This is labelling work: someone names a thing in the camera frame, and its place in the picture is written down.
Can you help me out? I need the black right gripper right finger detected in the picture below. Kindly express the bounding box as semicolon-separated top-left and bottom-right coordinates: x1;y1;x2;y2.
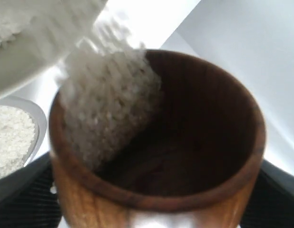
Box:
240;160;294;228

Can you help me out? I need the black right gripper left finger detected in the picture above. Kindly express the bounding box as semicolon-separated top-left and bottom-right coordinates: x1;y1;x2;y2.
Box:
0;153;62;228

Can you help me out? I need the brown wooden cup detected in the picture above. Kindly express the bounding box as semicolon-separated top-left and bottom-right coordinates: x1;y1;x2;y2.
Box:
49;49;266;228

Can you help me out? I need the rice in steel tray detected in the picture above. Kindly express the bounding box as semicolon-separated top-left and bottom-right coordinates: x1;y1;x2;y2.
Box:
0;105;36;179

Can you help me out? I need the rice in wooden cup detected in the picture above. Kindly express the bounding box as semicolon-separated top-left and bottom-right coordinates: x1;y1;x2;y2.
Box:
59;7;163;171

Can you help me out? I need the rice in white bowl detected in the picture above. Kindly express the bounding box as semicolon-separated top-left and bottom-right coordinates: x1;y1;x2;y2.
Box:
0;14;29;47

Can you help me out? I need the white ceramic bowl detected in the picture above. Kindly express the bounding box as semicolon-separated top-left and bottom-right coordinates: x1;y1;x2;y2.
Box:
0;0;107;99

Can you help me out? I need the round steel tray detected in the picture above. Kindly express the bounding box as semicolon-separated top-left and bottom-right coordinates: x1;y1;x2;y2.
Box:
0;96;47;167

